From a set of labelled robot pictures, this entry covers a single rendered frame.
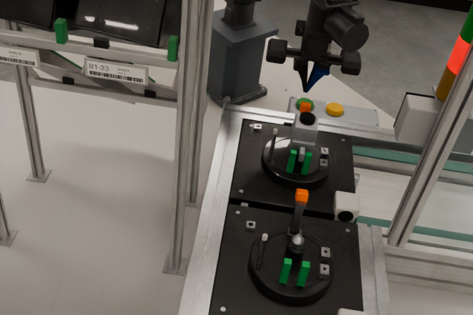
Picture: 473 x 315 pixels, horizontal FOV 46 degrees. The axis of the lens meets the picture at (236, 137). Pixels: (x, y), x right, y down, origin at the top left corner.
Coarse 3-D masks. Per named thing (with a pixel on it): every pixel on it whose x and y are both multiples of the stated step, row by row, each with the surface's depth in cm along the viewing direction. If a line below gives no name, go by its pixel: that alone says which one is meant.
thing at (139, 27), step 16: (80, 0) 77; (96, 0) 77; (112, 0) 76; (128, 0) 76; (144, 0) 75; (160, 0) 75; (176, 0) 78; (80, 16) 78; (96, 16) 77; (112, 16) 77; (128, 16) 76; (144, 16) 76; (160, 16) 75; (176, 16) 80; (96, 32) 78; (112, 32) 77; (128, 32) 77; (144, 32) 76; (160, 32) 76; (176, 32) 82; (160, 48) 77
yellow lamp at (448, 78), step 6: (444, 72) 81; (450, 72) 79; (444, 78) 81; (450, 78) 80; (444, 84) 81; (450, 84) 80; (438, 90) 82; (444, 90) 81; (438, 96) 82; (444, 96) 81; (444, 102) 82
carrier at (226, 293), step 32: (256, 224) 98; (288, 224) 99; (320, 224) 100; (352, 224) 101; (224, 256) 92; (256, 256) 90; (288, 256) 89; (320, 256) 90; (352, 256) 95; (224, 288) 87; (256, 288) 88; (288, 288) 86; (320, 288) 87; (352, 288) 90
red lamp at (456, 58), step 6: (456, 42) 78; (462, 42) 76; (456, 48) 78; (462, 48) 76; (468, 48) 76; (456, 54) 78; (462, 54) 77; (450, 60) 79; (456, 60) 78; (462, 60) 77; (450, 66) 79; (456, 66) 78; (456, 72) 78
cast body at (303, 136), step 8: (304, 112) 104; (296, 120) 103; (304, 120) 102; (312, 120) 102; (296, 128) 102; (304, 128) 102; (312, 128) 102; (296, 136) 103; (304, 136) 103; (312, 136) 103; (296, 144) 104; (304, 144) 104; (312, 144) 103; (304, 152) 103; (312, 152) 105
